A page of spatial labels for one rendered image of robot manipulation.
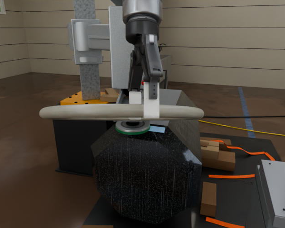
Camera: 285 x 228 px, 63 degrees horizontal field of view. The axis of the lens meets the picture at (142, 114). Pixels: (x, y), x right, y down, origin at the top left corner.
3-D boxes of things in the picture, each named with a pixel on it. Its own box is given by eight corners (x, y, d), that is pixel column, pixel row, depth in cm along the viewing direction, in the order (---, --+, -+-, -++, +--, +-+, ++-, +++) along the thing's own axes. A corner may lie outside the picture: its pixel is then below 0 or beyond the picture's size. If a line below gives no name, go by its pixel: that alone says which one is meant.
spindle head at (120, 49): (118, 80, 163) (115, 10, 148) (149, 80, 163) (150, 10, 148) (111, 94, 129) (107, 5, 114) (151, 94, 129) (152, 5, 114)
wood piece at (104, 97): (100, 101, 239) (100, 96, 237) (102, 98, 248) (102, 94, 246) (119, 102, 236) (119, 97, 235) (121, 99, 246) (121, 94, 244)
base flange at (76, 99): (58, 106, 238) (57, 101, 236) (82, 93, 283) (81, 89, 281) (103, 110, 226) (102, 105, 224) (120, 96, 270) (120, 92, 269)
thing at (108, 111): (70, 120, 98) (70, 113, 99) (186, 120, 98) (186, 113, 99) (-2, 117, 49) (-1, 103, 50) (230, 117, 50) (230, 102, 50)
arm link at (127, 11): (155, 11, 58) (155, 34, 58) (118, 6, 56) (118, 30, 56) (168, -9, 50) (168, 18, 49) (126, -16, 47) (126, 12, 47)
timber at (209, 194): (214, 217, 193) (216, 205, 189) (200, 214, 196) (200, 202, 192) (214, 194, 220) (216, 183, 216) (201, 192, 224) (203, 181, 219)
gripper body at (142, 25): (164, 17, 50) (164, 60, 49) (152, 32, 58) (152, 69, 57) (129, 12, 48) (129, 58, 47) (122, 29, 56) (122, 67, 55)
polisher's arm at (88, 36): (62, 49, 234) (59, 22, 225) (90, 47, 258) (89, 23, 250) (113, 54, 188) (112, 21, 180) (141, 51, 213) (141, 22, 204)
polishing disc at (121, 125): (145, 117, 158) (145, 116, 158) (153, 130, 139) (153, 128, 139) (113, 120, 154) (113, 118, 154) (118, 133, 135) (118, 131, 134)
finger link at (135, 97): (129, 91, 58) (128, 91, 59) (129, 119, 57) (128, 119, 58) (141, 91, 59) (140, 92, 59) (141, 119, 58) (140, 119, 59)
